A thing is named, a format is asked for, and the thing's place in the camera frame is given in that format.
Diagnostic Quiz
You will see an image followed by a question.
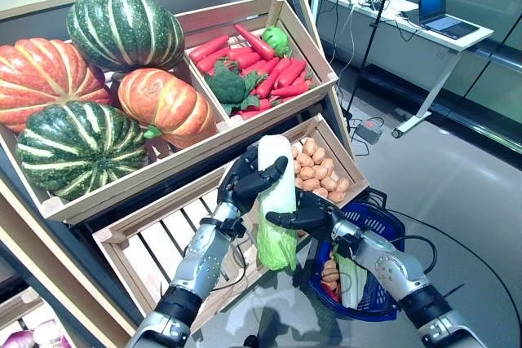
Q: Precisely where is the wooden pumpkin crate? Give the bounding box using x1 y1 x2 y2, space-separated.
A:
0 40 229 225

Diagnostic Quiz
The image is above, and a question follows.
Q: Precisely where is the dark green broccoli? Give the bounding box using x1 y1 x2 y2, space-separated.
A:
203 60 266 115

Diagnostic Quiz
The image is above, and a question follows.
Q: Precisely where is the black tripod stand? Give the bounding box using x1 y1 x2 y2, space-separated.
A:
342 0 403 121

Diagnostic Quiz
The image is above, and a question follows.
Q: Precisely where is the large orange ribbed pumpkin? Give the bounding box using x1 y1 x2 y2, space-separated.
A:
0 37 113 134

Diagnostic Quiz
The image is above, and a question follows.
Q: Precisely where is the blue plastic shopping basket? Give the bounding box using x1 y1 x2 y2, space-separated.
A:
307 188 407 323

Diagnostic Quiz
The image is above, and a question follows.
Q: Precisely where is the wooden potato crate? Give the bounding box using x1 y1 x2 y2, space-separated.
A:
228 113 370 218

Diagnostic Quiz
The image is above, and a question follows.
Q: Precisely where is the small orange ribbed pumpkin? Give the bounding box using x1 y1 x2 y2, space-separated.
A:
117 68 217 150

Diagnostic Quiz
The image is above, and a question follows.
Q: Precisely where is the green striped pumpkin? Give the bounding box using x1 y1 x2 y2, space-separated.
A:
66 0 187 74
15 99 148 201

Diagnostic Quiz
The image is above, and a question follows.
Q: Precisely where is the round green cabbage head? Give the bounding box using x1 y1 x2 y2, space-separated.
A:
261 25 291 58

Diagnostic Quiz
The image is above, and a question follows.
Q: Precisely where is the purple white turnip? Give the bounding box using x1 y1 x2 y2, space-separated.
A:
3 329 36 348
32 319 62 347

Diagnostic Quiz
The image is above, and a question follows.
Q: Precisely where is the wooden turnip crate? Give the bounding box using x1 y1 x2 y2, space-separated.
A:
0 286 78 348

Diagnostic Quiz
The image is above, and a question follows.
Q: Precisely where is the white desk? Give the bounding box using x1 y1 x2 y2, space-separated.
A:
317 0 495 139

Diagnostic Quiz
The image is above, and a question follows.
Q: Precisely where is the wooden carrot crate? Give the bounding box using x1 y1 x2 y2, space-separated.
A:
175 0 339 129

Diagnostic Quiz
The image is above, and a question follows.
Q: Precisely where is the black floor cable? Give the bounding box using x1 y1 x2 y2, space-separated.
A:
383 207 522 306

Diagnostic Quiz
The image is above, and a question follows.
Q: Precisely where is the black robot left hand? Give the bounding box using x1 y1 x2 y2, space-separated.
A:
215 144 290 214

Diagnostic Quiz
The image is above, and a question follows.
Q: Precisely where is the power adapter on floor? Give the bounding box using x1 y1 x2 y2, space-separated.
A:
354 117 384 145

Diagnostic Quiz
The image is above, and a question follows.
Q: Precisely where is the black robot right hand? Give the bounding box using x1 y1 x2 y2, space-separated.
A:
264 191 347 243

